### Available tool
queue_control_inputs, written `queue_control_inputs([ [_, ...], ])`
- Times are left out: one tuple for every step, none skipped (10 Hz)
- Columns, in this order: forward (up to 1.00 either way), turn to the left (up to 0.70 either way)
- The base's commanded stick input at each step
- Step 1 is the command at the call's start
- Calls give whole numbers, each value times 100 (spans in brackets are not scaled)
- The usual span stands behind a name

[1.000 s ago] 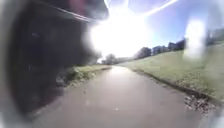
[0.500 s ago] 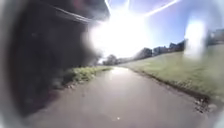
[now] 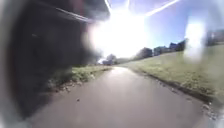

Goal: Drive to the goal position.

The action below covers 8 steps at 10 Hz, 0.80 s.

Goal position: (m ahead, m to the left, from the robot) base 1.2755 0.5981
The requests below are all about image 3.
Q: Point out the grass verge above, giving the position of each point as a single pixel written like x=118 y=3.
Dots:
x=78 y=74

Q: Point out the grey asphalt path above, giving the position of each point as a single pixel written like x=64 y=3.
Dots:
x=116 y=100

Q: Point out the row of distant trees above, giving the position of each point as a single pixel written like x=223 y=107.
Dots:
x=160 y=50

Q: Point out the dark trees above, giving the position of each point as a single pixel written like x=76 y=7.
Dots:
x=50 y=43

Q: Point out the grass slope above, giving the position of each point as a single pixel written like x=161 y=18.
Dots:
x=180 y=68

